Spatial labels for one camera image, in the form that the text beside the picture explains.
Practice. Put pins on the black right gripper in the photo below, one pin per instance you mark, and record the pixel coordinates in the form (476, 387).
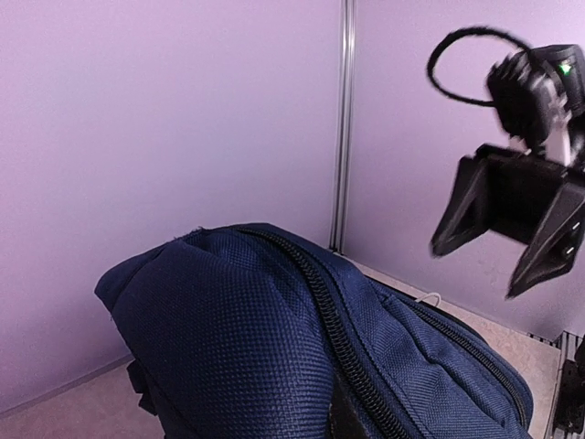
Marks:
(522, 198)

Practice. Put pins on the navy blue student backpack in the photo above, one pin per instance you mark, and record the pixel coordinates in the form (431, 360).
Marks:
(250, 331)

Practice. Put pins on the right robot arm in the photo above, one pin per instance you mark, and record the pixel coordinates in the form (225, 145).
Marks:
(531, 191)

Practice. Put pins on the front aluminium rail base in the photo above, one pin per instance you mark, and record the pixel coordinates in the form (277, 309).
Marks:
(556, 379)

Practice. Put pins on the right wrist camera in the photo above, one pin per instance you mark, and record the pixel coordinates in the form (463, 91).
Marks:
(538, 96)

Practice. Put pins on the right aluminium frame post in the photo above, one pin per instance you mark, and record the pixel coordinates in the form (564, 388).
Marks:
(345, 121)

